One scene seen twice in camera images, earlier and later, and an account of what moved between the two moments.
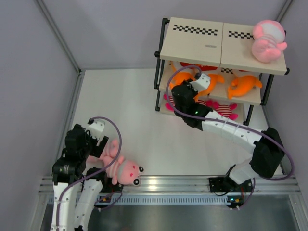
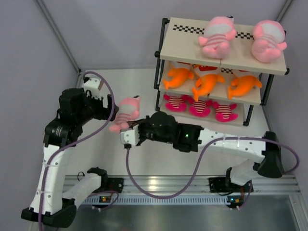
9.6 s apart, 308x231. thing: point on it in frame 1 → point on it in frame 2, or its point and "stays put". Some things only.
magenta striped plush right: [226, 110] stays put
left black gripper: [96, 149] → [103, 113]
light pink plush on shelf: [269, 36] stays put
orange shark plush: [214, 79] stays put
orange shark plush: [242, 85] stays put
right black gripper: [189, 86] → [141, 122]
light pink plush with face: [127, 173] → [218, 32]
